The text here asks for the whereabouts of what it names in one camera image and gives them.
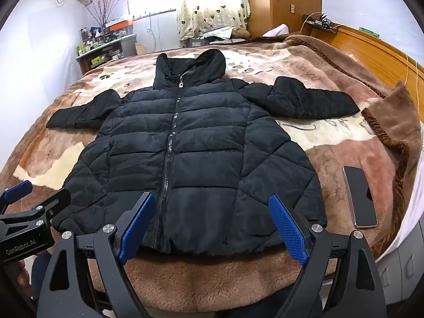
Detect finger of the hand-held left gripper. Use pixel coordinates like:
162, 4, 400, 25
0, 180, 33, 216
0, 188, 72, 239

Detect dried branches in vase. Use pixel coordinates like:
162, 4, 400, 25
87, 0, 120, 37

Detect person's dark trousers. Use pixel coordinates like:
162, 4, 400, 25
31, 253, 323, 318

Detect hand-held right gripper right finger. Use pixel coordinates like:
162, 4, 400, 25
268, 194, 388, 318

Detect cluttered shelf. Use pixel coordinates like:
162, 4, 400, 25
76, 20, 138, 75

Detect brown plush toy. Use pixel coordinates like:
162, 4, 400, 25
230, 26, 251, 40

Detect white bedsheet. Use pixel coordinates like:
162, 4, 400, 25
381, 157, 424, 269

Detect heart print curtain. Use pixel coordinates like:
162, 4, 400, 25
173, 0, 251, 47

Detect wooden headboard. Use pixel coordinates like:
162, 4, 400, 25
311, 25, 424, 107

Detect power strip with cables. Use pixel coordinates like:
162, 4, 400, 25
302, 12, 342, 34

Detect brown patterned fleece blanket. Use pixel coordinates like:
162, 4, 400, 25
0, 33, 423, 315

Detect wooden wardrobe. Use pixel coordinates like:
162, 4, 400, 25
246, 0, 323, 38

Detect black smartphone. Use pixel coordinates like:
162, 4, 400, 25
342, 166, 378, 229

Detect black puffer jacket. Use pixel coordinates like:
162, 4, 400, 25
46, 48, 361, 256

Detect grey storage cabinet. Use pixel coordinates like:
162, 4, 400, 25
378, 238, 424, 308

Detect yellow cable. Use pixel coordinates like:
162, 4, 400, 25
301, 12, 419, 88

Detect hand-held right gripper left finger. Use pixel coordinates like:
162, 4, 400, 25
36, 191, 156, 318

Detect white pillow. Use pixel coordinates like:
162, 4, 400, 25
263, 24, 289, 37

